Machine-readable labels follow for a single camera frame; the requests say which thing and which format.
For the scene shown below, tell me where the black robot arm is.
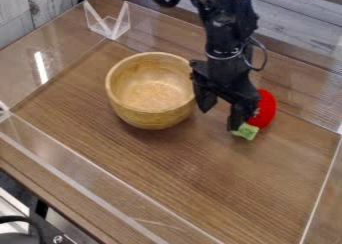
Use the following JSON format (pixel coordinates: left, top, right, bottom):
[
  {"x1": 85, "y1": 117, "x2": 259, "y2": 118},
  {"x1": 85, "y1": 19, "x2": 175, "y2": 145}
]
[{"x1": 190, "y1": 0, "x2": 263, "y2": 131}]

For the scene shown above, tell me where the light wooden bowl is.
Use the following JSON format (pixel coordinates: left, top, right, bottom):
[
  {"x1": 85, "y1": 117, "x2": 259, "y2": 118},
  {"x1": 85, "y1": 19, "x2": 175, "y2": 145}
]
[{"x1": 104, "y1": 52, "x2": 195, "y2": 130}]

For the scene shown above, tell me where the black table leg mount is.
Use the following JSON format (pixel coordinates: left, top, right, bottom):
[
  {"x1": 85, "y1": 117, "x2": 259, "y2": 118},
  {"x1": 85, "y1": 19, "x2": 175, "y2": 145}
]
[{"x1": 0, "y1": 190, "x2": 79, "y2": 244}]

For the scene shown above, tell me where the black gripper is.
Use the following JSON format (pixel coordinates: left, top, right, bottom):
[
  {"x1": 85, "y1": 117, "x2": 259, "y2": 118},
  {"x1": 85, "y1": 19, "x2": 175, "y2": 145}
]
[{"x1": 190, "y1": 51, "x2": 260, "y2": 131}]

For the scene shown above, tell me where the red felt strawberry toy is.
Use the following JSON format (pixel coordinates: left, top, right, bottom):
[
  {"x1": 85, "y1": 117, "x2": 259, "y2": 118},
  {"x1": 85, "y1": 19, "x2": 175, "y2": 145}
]
[{"x1": 231, "y1": 89, "x2": 277, "y2": 141}]

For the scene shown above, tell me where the clear acrylic table guard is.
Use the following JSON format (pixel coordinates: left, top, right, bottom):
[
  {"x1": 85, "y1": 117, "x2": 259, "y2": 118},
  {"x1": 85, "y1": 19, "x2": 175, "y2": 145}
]
[{"x1": 0, "y1": 0, "x2": 342, "y2": 244}]

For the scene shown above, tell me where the clear acrylic corner bracket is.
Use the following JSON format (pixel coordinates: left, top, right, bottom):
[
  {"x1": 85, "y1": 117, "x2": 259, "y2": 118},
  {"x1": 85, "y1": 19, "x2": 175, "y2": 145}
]
[{"x1": 83, "y1": 1, "x2": 131, "y2": 40}]

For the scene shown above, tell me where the black cable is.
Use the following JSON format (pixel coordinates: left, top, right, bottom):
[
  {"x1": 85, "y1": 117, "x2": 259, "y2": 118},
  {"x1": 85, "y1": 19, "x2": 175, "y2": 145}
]
[{"x1": 142, "y1": 0, "x2": 270, "y2": 72}]

